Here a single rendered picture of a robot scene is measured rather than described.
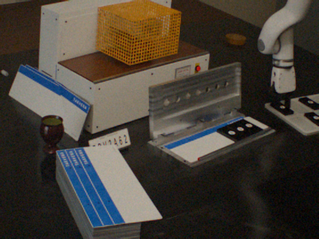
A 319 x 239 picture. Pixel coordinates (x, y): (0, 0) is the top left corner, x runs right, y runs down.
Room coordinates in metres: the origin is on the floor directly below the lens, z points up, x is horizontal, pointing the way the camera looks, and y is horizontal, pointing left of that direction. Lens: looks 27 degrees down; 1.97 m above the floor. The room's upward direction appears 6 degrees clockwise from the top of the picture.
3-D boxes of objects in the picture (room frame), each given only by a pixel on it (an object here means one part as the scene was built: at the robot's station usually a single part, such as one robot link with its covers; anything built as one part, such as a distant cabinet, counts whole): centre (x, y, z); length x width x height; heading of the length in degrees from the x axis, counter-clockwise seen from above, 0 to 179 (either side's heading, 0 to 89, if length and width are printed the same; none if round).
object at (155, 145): (2.04, -0.19, 0.92); 0.44 x 0.21 x 0.04; 136
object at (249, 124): (2.13, -0.31, 0.93); 0.10 x 0.05 x 0.01; 46
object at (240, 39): (3.14, -0.32, 0.91); 0.10 x 0.10 x 0.02
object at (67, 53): (2.40, 0.11, 1.09); 0.75 x 0.40 x 0.38; 136
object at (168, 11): (2.29, 0.12, 1.19); 0.23 x 0.20 x 0.17; 136
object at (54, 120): (1.87, 0.35, 0.96); 0.09 x 0.09 x 0.11
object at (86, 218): (1.53, 0.17, 0.95); 0.40 x 0.13 x 0.10; 24
